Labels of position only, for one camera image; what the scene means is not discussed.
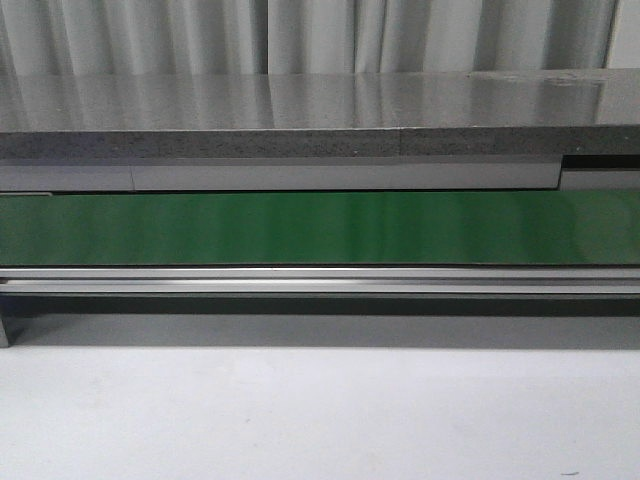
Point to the green conveyor belt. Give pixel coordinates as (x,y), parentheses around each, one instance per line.
(403,227)

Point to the grey stone counter slab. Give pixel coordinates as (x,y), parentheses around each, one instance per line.
(557,112)

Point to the grey panel under counter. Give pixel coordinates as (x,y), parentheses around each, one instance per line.
(431,172)

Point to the white pleated curtain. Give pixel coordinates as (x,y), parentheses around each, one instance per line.
(288,37)

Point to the aluminium conveyor frame rail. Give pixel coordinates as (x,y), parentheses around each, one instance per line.
(540,308)

